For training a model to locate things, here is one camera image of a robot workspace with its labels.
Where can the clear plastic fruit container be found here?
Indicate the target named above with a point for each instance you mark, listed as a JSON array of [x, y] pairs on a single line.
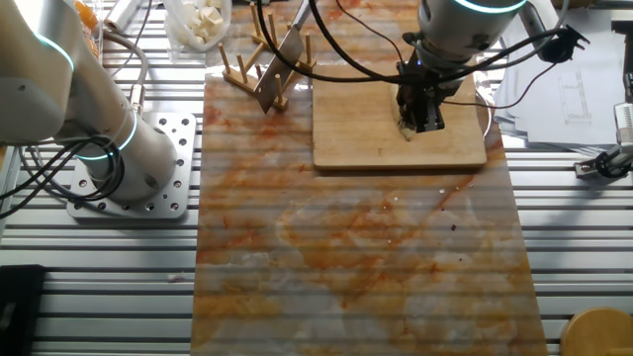
[[94, 37]]

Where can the plastic bag of radish chunks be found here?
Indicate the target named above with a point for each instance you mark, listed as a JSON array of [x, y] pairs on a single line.
[[198, 25]]

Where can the small clamp mounted camera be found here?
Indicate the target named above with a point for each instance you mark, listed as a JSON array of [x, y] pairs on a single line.
[[610, 158]]

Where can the wooden cutting board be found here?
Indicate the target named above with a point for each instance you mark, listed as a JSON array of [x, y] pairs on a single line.
[[356, 128]]

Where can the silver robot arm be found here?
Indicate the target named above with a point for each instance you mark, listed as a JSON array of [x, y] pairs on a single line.
[[29, 74]]

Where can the orange fruit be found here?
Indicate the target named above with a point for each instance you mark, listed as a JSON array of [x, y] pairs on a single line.
[[86, 15]]

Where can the white paper stack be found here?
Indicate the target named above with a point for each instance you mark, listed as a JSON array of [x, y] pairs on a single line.
[[569, 84]]

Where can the white plastic wrap roll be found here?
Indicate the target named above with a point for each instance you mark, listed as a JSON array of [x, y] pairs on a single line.
[[121, 15]]

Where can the steel cleaver knife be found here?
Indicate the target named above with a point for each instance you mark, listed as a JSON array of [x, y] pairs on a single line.
[[279, 69]]

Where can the silver camera mount bracket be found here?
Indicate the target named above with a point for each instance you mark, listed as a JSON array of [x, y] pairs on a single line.
[[536, 15]]

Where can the wooden dish rack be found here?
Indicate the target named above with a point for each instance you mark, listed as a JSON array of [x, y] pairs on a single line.
[[237, 74]]

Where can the marble pattern table mat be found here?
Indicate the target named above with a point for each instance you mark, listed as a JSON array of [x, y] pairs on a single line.
[[346, 257]]

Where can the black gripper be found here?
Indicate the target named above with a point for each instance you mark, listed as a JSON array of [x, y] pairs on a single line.
[[427, 81]]

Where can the wooden mug tree stand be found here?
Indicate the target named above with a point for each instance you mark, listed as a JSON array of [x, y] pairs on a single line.
[[598, 333]]

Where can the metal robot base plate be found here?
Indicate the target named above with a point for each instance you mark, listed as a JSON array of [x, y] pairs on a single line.
[[173, 148]]

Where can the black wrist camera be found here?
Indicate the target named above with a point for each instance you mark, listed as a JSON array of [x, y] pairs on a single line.
[[564, 44]]

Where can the black box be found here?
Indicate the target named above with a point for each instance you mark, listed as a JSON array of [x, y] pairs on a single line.
[[20, 306]]

